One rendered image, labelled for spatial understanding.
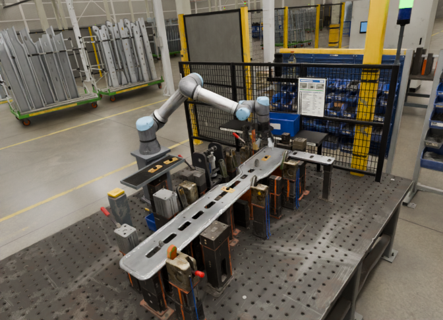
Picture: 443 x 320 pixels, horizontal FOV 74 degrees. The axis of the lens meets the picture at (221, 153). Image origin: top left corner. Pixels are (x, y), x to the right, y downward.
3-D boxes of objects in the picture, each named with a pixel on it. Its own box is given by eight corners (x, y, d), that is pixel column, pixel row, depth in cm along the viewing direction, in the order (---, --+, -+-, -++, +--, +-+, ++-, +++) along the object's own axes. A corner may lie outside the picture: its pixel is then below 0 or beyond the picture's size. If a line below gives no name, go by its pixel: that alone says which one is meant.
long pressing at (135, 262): (149, 286, 114) (148, 284, 114) (114, 263, 127) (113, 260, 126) (294, 151, 213) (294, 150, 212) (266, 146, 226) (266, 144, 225)
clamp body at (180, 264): (197, 339, 124) (185, 276, 108) (172, 321, 132) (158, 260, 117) (212, 319, 131) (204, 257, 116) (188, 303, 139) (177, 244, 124)
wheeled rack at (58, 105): (22, 128, 671) (-9, 46, 597) (13, 120, 739) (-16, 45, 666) (103, 107, 785) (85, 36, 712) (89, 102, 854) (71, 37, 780)
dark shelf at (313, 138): (318, 147, 214) (318, 143, 212) (218, 129, 264) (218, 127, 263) (327, 136, 229) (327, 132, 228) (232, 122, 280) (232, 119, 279)
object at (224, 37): (260, 160, 425) (254, 5, 342) (253, 163, 417) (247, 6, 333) (197, 140, 513) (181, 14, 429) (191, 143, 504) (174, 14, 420)
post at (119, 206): (133, 267, 163) (115, 200, 144) (124, 262, 167) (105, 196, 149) (144, 258, 168) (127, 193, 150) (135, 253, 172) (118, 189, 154)
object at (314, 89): (324, 118, 225) (327, 77, 213) (296, 115, 238) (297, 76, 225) (325, 117, 227) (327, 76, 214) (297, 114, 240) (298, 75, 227)
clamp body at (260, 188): (265, 243, 172) (265, 192, 157) (248, 235, 179) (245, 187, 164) (273, 233, 178) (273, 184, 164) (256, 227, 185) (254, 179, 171)
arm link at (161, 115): (139, 125, 208) (187, 72, 183) (149, 117, 221) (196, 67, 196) (151, 136, 210) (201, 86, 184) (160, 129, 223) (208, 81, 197)
